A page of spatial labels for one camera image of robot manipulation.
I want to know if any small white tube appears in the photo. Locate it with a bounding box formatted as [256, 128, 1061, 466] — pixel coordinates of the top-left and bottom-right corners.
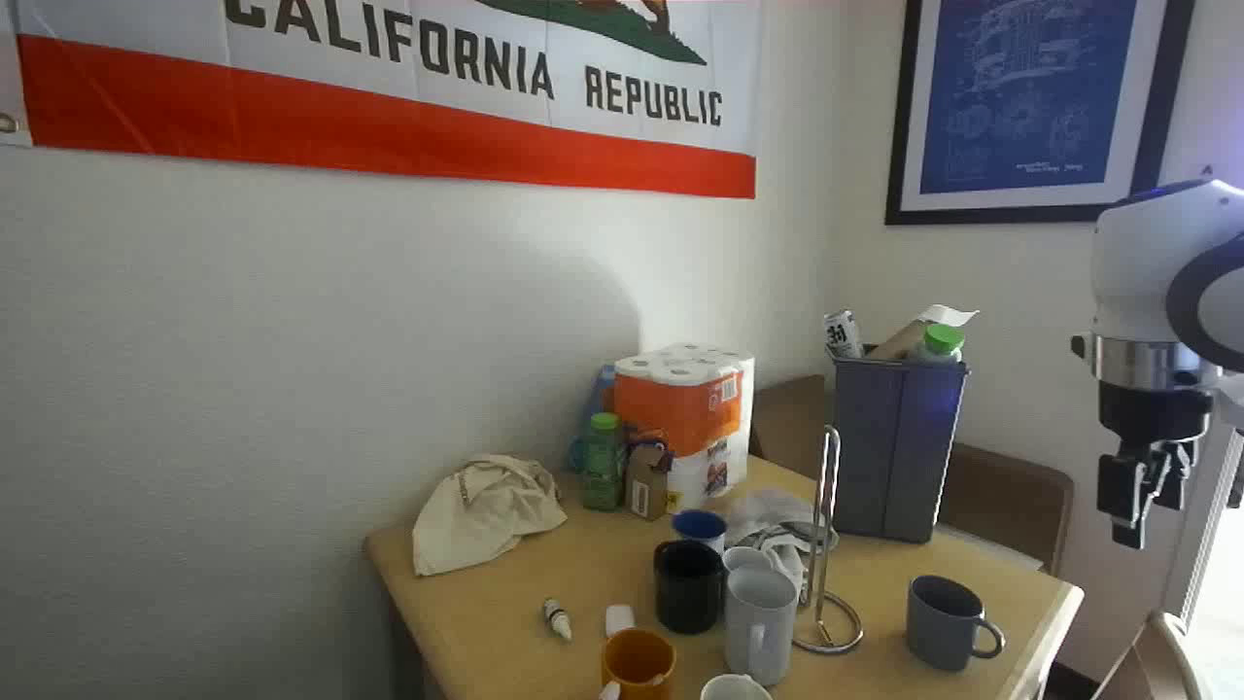
[542, 599, 577, 644]

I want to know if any black mug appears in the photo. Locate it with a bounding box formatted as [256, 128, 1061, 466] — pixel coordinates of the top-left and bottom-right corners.
[652, 541, 727, 633]

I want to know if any small brown bottle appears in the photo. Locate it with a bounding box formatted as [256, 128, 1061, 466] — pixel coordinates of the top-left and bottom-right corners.
[627, 436, 674, 522]

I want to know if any orange toilet paper pack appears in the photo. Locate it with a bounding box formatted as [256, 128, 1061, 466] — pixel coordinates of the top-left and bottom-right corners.
[609, 341, 754, 511]

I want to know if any framed blue blueprint picture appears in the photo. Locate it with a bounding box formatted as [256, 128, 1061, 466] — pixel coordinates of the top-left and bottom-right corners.
[888, 0, 1197, 225]

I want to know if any white mug bottom edge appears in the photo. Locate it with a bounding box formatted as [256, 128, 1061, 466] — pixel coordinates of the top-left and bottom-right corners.
[694, 672, 775, 700]

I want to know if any white crumpled cloth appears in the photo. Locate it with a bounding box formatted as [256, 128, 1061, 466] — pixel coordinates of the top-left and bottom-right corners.
[727, 491, 827, 597]

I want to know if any small white packet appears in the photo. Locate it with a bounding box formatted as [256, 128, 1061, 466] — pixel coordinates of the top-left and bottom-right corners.
[602, 605, 636, 637]

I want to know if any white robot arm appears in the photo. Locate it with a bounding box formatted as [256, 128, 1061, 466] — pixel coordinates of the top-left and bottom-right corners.
[1078, 179, 1244, 619]

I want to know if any dark grey mug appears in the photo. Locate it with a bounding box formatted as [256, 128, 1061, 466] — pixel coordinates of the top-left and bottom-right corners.
[907, 577, 1007, 672]

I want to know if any grey tall mug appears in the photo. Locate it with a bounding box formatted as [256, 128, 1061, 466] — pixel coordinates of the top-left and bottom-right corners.
[727, 568, 797, 690]

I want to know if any cream towel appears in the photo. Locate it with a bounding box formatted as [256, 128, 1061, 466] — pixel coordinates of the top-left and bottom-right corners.
[411, 456, 567, 577]

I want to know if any California Republic flag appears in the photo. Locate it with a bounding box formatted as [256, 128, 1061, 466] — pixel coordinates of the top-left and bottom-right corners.
[2, 0, 762, 199]

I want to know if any metal paper towel holder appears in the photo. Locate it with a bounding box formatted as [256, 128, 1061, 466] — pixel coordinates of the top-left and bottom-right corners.
[794, 428, 862, 659]

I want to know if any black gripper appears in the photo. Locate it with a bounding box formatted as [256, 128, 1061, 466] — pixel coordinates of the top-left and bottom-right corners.
[1097, 387, 1210, 550]

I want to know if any orange mug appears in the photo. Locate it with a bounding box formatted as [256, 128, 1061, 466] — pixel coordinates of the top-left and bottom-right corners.
[599, 631, 676, 700]

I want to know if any green plastic bottle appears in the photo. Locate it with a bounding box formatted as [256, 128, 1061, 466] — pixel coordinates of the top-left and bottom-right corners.
[579, 411, 627, 511]

